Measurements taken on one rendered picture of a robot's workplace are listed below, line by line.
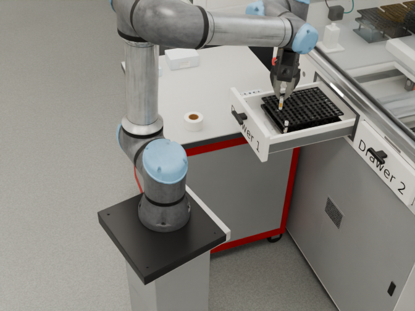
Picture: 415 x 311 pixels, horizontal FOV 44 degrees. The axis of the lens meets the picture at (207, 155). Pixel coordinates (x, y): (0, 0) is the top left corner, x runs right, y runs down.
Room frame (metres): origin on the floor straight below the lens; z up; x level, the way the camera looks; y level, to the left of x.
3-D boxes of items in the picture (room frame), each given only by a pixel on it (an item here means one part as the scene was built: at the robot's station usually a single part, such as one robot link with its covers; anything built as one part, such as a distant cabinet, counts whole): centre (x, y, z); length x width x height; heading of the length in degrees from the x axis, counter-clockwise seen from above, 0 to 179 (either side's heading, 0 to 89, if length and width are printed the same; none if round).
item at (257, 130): (1.37, -0.13, 0.87); 0.29 x 0.02 x 0.11; 22
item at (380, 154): (1.19, -0.52, 0.91); 0.07 x 0.04 x 0.01; 22
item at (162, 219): (1.03, 0.12, 0.85); 0.15 x 0.15 x 0.10
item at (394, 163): (1.20, -0.54, 0.87); 0.29 x 0.02 x 0.11; 22
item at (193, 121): (1.50, 0.05, 0.78); 0.07 x 0.07 x 0.04
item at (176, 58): (1.95, 0.12, 0.79); 0.13 x 0.09 x 0.05; 111
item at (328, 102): (1.45, -0.32, 0.87); 0.22 x 0.18 x 0.06; 112
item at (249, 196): (1.76, 0.00, 0.38); 0.62 x 0.58 x 0.76; 22
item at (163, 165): (1.03, 0.12, 0.96); 0.13 x 0.12 x 0.14; 32
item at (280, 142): (1.45, -0.33, 0.86); 0.40 x 0.26 x 0.06; 112
